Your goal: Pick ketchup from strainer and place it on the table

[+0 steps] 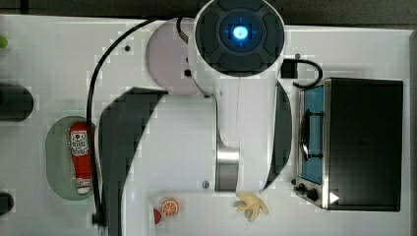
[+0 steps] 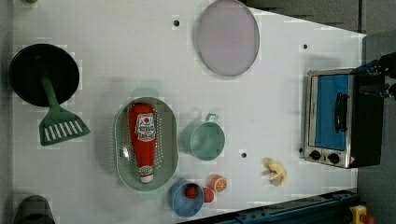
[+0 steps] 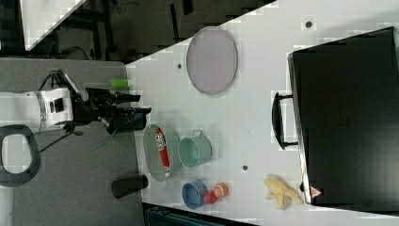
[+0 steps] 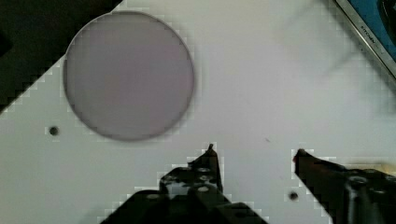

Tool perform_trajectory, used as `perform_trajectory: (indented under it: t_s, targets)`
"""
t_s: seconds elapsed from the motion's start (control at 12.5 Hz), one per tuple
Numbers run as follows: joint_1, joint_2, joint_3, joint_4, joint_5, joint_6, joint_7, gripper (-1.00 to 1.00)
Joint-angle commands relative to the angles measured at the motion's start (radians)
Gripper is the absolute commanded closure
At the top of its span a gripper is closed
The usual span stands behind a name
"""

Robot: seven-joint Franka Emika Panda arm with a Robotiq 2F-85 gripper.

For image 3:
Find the black cylinder lower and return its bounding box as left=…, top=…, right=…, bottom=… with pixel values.
left=111, top=175, right=149, bottom=199

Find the grey oval plate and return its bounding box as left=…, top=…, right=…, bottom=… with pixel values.
left=186, top=26, right=238, bottom=95

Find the blue bowl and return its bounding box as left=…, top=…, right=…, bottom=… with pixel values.
left=182, top=180, right=207, bottom=210

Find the yellow plush banana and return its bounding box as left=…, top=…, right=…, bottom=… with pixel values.
left=263, top=177, right=303, bottom=209

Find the red plush ketchup bottle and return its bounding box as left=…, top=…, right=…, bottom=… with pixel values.
left=154, top=128, right=170, bottom=176

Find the green cylinder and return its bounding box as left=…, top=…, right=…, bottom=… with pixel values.
left=110, top=78, right=129, bottom=89

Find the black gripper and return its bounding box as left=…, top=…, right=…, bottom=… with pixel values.
left=71, top=88, right=152, bottom=135

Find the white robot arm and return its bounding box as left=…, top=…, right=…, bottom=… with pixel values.
left=1, top=88, right=152, bottom=187

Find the black toaster oven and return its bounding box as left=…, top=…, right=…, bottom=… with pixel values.
left=287, top=26, right=399, bottom=216

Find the orange and red toy fruit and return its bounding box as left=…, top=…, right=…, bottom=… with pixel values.
left=203, top=183, right=229, bottom=204

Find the green metal bucket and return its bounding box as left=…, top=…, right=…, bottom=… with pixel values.
left=178, top=130, right=213, bottom=169

